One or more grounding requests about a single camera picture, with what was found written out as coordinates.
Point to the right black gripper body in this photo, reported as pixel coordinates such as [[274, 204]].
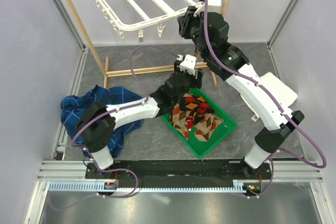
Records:
[[194, 22]]

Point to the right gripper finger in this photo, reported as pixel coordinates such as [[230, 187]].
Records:
[[185, 31], [182, 21]]

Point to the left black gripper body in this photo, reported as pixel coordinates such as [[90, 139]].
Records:
[[191, 81]]

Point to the black red argyle sock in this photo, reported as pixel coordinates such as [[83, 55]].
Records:
[[194, 106], [197, 56]]

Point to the red christmas sock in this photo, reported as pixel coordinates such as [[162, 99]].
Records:
[[190, 123]]

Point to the tan brown argyle sock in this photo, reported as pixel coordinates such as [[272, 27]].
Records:
[[180, 125]]

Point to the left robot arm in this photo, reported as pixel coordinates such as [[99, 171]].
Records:
[[96, 126]]

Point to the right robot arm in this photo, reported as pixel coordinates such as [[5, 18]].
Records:
[[209, 33]]

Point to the white plastic clip hanger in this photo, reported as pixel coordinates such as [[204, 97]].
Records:
[[141, 3]]

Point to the green plastic tray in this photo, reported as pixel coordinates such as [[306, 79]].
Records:
[[200, 149]]

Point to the wooden clothes rack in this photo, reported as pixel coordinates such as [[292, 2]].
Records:
[[89, 20]]

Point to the blue plaid shirt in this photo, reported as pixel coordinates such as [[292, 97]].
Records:
[[74, 107]]

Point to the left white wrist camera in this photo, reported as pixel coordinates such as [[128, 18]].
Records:
[[186, 64]]

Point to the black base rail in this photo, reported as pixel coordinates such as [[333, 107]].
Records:
[[178, 174]]

